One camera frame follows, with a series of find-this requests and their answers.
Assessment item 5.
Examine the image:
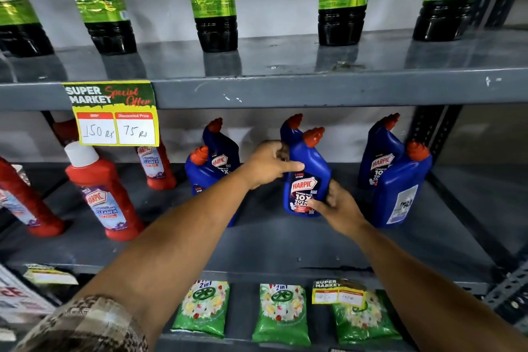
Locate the small yellow green price tag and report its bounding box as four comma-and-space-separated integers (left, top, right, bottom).
311, 279, 367, 310
23, 264, 79, 286

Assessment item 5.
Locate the grey metal shelf board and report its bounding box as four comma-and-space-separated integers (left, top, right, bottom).
0, 27, 528, 112
0, 162, 528, 295

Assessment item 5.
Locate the green floral packet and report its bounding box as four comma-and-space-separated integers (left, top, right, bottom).
252, 284, 312, 347
332, 289, 402, 345
171, 280, 231, 339

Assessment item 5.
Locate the person's right hand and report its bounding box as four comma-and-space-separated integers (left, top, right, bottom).
307, 179, 369, 238

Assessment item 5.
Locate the white red printed carton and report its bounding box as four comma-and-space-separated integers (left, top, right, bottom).
0, 263, 57, 326

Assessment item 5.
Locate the person's left hand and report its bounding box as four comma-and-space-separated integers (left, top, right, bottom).
243, 140, 305, 191

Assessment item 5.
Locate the red cleaner bottle white cap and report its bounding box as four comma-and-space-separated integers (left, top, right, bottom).
64, 141, 145, 242

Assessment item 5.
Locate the brown patterned shirt sleeve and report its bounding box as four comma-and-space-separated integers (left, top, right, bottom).
14, 295, 149, 352

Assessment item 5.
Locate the person's left forearm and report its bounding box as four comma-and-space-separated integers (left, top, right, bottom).
70, 166, 253, 350

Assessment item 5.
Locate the large yellow green price tag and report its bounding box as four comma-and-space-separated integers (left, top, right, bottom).
62, 81, 161, 148

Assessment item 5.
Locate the person's right forearm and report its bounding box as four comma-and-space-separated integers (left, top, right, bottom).
354, 221, 528, 352

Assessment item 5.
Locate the blue cleaner bottle orange cap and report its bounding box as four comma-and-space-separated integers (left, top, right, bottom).
371, 141, 433, 229
283, 127, 332, 218
357, 113, 405, 190
202, 117, 241, 175
280, 113, 304, 147
184, 145, 240, 228

